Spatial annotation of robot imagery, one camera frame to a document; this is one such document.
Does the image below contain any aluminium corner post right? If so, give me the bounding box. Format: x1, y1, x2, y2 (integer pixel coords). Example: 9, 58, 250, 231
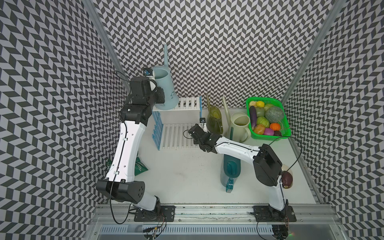
281, 0, 347, 106

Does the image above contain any green snack bag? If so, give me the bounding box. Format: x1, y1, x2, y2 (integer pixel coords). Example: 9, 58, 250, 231
107, 157, 149, 176

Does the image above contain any olive green transparent watering can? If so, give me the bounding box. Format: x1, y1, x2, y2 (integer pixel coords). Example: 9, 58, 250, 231
205, 94, 224, 135

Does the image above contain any aluminium corner post left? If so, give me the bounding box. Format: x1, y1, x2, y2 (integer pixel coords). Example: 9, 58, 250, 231
82, 0, 124, 72

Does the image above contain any green striped squash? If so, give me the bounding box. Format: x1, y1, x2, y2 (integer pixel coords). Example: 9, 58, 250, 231
257, 117, 270, 128

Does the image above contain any aluminium corner post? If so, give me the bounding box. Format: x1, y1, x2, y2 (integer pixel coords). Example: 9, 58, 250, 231
281, 0, 347, 106
82, 0, 124, 72

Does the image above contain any grey green melon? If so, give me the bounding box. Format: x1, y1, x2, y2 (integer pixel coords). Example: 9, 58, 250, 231
265, 106, 285, 123

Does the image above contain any yellow lemon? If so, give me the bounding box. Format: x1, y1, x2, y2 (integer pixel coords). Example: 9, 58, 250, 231
256, 101, 265, 108

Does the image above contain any aluminium front rail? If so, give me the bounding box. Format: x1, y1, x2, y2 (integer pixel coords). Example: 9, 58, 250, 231
89, 204, 342, 225

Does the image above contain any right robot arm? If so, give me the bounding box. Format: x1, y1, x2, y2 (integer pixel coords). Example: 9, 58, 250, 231
188, 124, 288, 212

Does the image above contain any purple eggplant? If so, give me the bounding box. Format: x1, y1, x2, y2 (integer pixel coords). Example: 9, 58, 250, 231
249, 106, 258, 130

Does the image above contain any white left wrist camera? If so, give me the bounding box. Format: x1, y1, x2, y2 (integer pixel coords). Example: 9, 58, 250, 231
143, 68, 154, 77

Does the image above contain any beige plate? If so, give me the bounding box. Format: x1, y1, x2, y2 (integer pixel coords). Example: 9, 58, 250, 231
282, 165, 293, 175

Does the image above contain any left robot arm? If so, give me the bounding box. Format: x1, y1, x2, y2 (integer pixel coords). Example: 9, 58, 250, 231
96, 77, 165, 214

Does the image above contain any beige plastic watering can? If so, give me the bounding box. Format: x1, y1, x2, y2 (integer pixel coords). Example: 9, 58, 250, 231
222, 97, 251, 143

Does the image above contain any light blue watering can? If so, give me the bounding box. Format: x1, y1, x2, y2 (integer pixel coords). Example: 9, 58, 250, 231
152, 44, 179, 111

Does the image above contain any dark red fruit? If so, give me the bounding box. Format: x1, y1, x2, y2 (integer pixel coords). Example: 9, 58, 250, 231
282, 171, 293, 189

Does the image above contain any green plastic basket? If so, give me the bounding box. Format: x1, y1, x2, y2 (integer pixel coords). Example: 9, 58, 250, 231
246, 97, 292, 141

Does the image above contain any blue and white wooden shelf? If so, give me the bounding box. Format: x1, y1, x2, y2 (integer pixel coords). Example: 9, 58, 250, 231
152, 96, 202, 150

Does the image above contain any teal transparent watering can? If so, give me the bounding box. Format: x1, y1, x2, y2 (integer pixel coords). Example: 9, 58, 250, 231
219, 126, 242, 193

